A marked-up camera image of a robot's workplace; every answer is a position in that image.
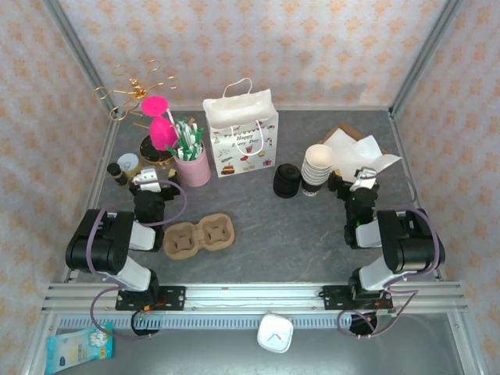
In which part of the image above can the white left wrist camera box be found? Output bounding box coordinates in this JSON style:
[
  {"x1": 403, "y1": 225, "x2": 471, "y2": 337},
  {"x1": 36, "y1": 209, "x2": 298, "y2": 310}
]
[{"x1": 131, "y1": 166, "x2": 161, "y2": 193}]

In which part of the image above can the pink plastic goblet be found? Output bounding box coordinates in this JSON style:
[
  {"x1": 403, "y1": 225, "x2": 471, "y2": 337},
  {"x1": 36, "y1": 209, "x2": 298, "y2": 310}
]
[{"x1": 140, "y1": 95, "x2": 179, "y2": 152}]

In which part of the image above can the gold wire glass stand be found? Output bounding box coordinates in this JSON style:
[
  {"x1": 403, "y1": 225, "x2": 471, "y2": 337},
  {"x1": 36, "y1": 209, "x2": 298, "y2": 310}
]
[{"x1": 92, "y1": 58, "x2": 183, "y2": 170}]

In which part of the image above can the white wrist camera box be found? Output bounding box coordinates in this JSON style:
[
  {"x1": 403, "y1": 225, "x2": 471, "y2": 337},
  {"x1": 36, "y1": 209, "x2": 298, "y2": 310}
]
[
  {"x1": 350, "y1": 166, "x2": 378, "y2": 192},
  {"x1": 131, "y1": 166, "x2": 161, "y2": 193}
]

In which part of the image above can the pink straw holder cup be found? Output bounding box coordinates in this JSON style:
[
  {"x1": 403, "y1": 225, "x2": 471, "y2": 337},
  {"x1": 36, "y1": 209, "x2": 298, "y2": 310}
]
[{"x1": 173, "y1": 145, "x2": 213, "y2": 188}]

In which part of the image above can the brown cardboard napkin box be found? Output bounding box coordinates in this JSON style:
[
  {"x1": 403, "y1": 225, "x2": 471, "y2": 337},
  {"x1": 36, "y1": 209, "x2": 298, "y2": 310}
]
[{"x1": 318, "y1": 123, "x2": 390, "y2": 177}]

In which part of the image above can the blue wet wipes pack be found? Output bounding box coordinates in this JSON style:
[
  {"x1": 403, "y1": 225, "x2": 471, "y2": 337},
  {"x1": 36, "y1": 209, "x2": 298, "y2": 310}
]
[{"x1": 45, "y1": 322, "x2": 115, "y2": 375}]

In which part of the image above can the gold pull-tab tin can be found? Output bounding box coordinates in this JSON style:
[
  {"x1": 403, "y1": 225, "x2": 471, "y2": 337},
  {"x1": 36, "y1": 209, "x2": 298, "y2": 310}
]
[{"x1": 116, "y1": 152, "x2": 145, "y2": 181}]

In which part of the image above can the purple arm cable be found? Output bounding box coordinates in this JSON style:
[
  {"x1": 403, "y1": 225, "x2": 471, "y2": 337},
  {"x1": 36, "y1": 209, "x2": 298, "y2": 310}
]
[
  {"x1": 337, "y1": 173, "x2": 446, "y2": 339},
  {"x1": 89, "y1": 179, "x2": 188, "y2": 341}
]

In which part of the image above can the aluminium right side rail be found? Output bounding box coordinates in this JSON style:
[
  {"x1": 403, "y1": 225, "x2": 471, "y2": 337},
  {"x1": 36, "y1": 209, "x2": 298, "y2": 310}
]
[{"x1": 388, "y1": 111, "x2": 447, "y2": 281}]

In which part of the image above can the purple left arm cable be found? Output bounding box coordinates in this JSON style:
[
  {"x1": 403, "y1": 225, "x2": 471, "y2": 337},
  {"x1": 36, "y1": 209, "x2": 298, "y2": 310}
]
[{"x1": 89, "y1": 179, "x2": 188, "y2": 341}]

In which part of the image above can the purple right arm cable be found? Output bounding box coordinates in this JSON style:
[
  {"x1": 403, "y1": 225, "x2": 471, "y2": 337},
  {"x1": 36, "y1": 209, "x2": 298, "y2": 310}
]
[{"x1": 337, "y1": 173, "x2": 446, "y2": 339}]

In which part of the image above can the white square clock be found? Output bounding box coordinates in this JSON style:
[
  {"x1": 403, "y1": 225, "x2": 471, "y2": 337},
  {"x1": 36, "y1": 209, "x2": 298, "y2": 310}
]
[{"x1": 256, "y1": 311, "x2": 295, "y2": 355}]

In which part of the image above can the aluminium right frame post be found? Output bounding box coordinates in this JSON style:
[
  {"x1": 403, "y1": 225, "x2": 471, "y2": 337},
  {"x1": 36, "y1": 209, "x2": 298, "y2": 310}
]
[{"x1": 390, "y1": 0, "x2": 468, "y2": 116}]

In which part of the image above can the aluminium back frame bar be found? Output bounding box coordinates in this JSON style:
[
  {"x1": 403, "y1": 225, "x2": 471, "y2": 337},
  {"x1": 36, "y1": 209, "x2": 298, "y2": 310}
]
[{"x1": 167, "y1": 103, "x2": 391, "y2": 113}]

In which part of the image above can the stack of black cup lids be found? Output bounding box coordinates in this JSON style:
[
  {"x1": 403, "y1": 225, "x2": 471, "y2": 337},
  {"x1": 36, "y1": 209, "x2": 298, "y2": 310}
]
[{"x1": 272, "y1": 163, "x2": 303, "y2": 200}]

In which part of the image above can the white printed paper gift bag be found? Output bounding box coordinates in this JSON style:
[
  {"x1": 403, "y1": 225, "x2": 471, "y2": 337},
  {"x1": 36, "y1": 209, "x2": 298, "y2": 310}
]
[{"x1": 202, "y1": 77, "x2": 279, "y2": 179}]

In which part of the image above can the aluminium frame post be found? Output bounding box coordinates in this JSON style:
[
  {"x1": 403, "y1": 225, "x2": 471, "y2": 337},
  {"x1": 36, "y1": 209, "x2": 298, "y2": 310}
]
[
  {"x1": 390, "y1": 0, "x2": 468, "y2": 116},
  {"x1": 41, "y1": 0, "x2": 118, "y2": 122}
]

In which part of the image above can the aluminium left frame post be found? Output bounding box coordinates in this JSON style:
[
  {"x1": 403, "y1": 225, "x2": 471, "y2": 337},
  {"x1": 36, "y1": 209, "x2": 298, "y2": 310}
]
[{"x1": 41, "y1": 0, "x2": 118, "y2": 122}]

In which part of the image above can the white folded paper napkin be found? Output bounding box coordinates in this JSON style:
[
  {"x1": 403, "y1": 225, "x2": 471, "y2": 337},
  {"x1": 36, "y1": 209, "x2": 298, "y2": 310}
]
[{"x1": 322, "y1": 128, "x2": 359, "y2": 157}]

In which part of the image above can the grey slotted cable duct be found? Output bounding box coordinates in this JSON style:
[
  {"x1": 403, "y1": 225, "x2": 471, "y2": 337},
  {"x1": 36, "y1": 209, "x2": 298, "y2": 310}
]
[{"x1": 56, "y1": 314, "x2": 378, "y2": 330}]

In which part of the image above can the small dark bottle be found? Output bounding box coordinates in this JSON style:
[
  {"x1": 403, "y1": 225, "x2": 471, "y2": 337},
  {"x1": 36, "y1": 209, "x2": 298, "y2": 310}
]
[{"x1": 107, "y1": 162, "x2": 130, "y2": 188}]

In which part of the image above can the stack of black paper cups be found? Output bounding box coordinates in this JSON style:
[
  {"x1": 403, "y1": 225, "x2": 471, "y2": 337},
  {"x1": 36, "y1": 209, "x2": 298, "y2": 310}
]
[{"x1": 301, "y1": 143, "x2": 336, "y2": 198}]

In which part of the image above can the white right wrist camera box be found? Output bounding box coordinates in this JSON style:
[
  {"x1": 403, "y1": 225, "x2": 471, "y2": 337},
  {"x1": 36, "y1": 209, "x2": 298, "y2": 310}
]
[{"x1": 350, "y1": 166, "x2": 378, "y2": 192}]

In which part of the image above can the aluminium front frame rail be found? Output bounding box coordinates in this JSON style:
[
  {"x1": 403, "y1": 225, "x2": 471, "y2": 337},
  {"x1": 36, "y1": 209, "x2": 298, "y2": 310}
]
[{"x1": 41, "y1": 281, "x2": 468, "y2": 313}]

